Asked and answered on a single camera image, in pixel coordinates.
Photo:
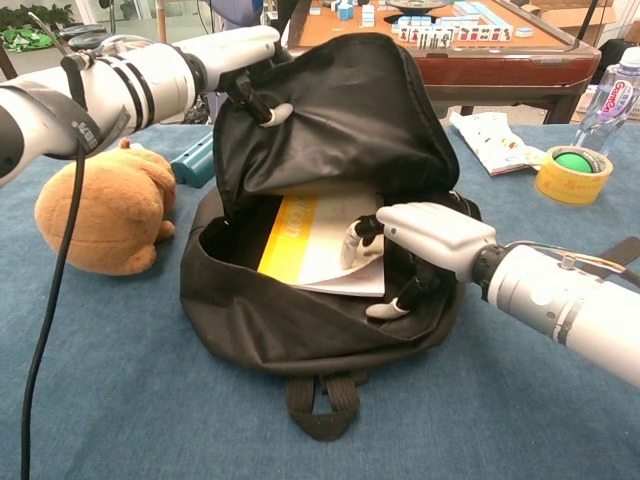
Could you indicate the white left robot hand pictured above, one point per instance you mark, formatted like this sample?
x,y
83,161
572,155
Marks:
x,y
240,47

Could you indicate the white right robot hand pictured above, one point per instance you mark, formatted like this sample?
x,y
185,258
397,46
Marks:
x,y
440,240

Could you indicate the black fabric backpack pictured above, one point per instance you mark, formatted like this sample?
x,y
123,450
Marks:
x,y
340,100

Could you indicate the white book with yellow stripe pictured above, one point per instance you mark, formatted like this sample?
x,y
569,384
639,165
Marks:
x,y
320,240

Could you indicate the purple blue robot base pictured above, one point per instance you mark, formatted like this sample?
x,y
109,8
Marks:
x,y
230,15

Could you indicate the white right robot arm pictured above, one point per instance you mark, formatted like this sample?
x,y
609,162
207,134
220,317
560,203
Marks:
x,y
575,305

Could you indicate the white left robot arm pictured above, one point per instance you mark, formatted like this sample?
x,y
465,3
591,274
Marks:
x,y
150,85

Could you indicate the wooden pole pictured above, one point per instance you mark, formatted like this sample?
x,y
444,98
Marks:
x,y
162,22

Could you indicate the white printed paper packet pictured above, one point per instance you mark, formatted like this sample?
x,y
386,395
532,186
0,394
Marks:
x,y
492,142

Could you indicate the teal plastic case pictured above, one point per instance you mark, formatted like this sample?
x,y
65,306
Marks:
x,y
195,162

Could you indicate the yellow tape roll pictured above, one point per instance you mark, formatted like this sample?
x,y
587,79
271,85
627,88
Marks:
x,y
565,190

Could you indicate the green ball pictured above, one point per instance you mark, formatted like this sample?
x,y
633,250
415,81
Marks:
x,y
571,162

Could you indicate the dark round dice dish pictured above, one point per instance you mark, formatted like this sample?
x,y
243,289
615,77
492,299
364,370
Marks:
x,y
417,5

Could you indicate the brown mahjong table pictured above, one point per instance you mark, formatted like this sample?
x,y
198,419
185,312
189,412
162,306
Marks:
x,y
500,67

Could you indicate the green plants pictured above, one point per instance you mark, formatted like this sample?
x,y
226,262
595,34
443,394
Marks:
x,y
35,16

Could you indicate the row of mahjong tiles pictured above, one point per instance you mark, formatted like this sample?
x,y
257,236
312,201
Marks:
x,y
475,34

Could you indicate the brown plush toy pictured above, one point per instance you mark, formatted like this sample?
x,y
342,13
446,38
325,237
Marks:
x,y
100,215

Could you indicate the clear plastic water bottle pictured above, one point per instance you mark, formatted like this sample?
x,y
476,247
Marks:
x,y
612,100

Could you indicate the single blue mahjong tile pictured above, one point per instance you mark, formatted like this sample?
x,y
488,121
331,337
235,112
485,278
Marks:
x,y
524,32

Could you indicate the dark table leg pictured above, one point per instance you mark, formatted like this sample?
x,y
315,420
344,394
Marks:
x,y
6,62

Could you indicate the blue table cloth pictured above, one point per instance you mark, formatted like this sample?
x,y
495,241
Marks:
x,y
100,375

